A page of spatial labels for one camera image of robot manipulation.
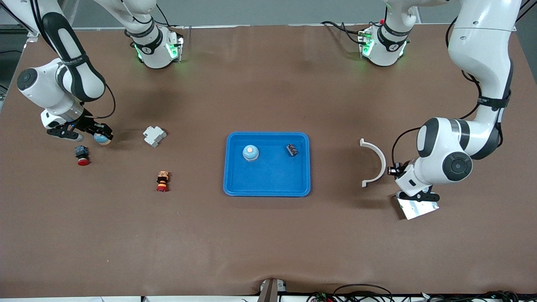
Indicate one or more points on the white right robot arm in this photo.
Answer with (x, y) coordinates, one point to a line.
(46, 90)

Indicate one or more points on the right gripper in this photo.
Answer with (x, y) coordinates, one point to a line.
(89, 123)

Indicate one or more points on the red orange button switch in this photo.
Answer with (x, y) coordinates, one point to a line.
(162, 180)

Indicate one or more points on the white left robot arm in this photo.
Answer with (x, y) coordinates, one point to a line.
(482, 50)

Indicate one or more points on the black connector block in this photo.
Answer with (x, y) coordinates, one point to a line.
(400, 169)
(292, 149)

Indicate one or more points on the blue service bell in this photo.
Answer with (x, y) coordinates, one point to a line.
(250, 154)
(102, 141)

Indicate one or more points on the brown table cover mat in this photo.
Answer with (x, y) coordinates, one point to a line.
(268, 243)

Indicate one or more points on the red mushroom button black base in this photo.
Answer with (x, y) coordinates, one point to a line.
(82, 154)

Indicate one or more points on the aluminium frame profile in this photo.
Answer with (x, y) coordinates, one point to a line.
(32, 32)

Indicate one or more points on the white plastic terminal block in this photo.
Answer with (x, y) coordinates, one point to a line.
(154, 136)

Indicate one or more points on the white curved plastic bracket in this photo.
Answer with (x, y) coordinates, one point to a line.
(382, 161)

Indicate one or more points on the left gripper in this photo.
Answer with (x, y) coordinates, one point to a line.
(397, 170)

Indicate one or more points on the silver metal plate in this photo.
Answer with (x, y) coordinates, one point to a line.
(419, 210)

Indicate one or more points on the electronic module red green connectors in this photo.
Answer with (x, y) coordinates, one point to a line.
(322, 298)

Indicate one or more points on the blue plastic tray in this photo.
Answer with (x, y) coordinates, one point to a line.
(268, 184)

